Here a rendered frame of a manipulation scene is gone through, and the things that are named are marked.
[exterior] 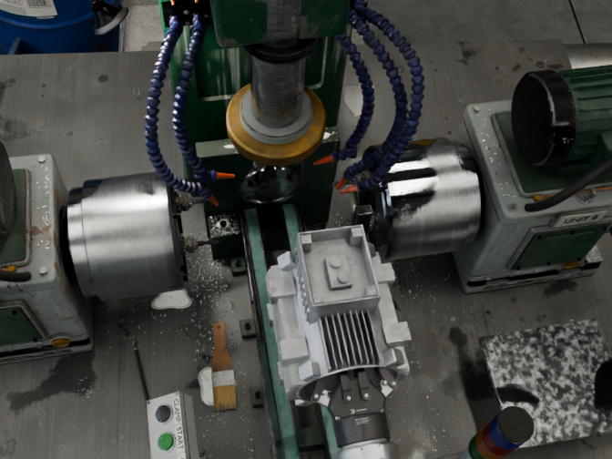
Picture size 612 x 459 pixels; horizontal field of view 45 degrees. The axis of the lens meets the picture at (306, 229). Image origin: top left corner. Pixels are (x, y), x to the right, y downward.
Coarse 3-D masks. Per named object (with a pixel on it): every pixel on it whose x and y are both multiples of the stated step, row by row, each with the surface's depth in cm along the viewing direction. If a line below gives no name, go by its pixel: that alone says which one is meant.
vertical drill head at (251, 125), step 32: (288, 0) 103; (288, 32) 108; (256, 64) 116; (288, 64) 114; (256, 96) 123; (288, 96) 121; (256, 128) 128; (288, 128) 128; (320, 128) 131; (256, 160) 130; (288, 160) 129
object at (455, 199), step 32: (416, 160) 150; (448, 160) 150; (384, 192) 148; (416, 192) 147; (448, 192) 148; (384, 224) 150; (416, 224) 148; (448, 224) 150; (384, 256) 155; (416, 256) 158
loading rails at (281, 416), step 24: (240, 216) 169; (288, 216) 170; (288, 240) 169; (240, 264) 174; (264, 264) 164; (264, 288) 161; (264, 312) 158; (264, 336) 156; (264, 360) 152; (264, 384) 149; (264, 408) 157; (288, 408) 149; (288, 432) 146; (312, 432) 154; (288, 456) 144
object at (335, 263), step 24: (312, 240) 111; (336, 240) 112; (360, 240) 110; (312, 264) 109; (336, 264) 107; (360, 264) 110; (312, 288) 107; (336, 288) 107; (360, 288) 108; (312, 312) 105; (336, 312) 106
